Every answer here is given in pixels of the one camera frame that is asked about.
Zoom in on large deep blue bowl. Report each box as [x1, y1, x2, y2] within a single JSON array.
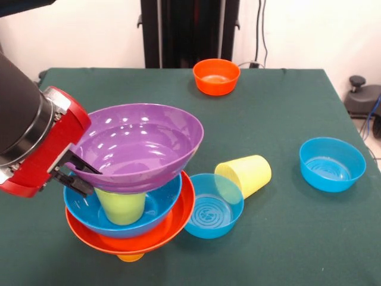
[[63, 172, 183, 239]]

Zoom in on blue cable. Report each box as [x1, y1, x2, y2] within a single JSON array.
[[361, 94, 381, 141]]

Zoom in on green cup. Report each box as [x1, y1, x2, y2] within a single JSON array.
[[94, 187, 147, 226]]

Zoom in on yellow cup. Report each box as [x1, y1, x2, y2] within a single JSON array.
[[214, 154, 272, 200]]

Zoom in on blue ring-patterned bowl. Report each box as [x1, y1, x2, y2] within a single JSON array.
[[299, 136, 367, 193], [183, 173, 245, 240]]

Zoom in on dark green table cloth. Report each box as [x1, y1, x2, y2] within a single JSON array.
[[0, 67, 381, 286]]

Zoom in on black pedestal foot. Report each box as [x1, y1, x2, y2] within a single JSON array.
[[344, 75, 381, 119]]

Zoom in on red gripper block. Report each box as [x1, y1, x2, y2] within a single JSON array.
[[0, 85, 104, 199]]

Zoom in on orange cup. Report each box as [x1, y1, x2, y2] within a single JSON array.
[[116, 251, 146, 263]]

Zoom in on small red-orange bowl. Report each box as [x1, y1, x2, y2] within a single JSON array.
[[192, 58, 241, 97]]

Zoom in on purple bowl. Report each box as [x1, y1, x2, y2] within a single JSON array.
[[67, 103, 205, 194]]

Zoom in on large orange bowl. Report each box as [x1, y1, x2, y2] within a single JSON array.
[[65, 170, 196, 256]]

